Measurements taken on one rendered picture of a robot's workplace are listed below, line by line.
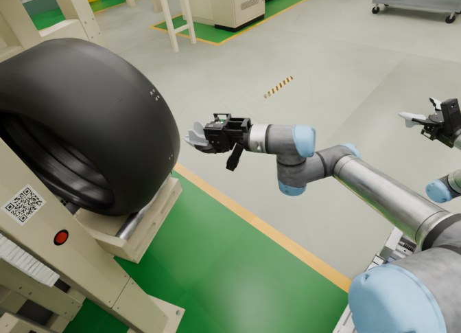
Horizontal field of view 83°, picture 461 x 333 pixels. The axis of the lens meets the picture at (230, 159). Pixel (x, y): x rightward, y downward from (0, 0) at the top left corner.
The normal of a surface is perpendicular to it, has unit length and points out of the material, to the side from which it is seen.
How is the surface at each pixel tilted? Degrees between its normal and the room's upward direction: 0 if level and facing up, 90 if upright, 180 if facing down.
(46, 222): 90
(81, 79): 34
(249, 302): 0
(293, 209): 0
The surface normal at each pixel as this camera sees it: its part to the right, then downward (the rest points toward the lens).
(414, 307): -0.12, -0.65
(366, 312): -0.97, 0.15
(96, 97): 0.56, -0.40
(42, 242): 0.93, 0.18
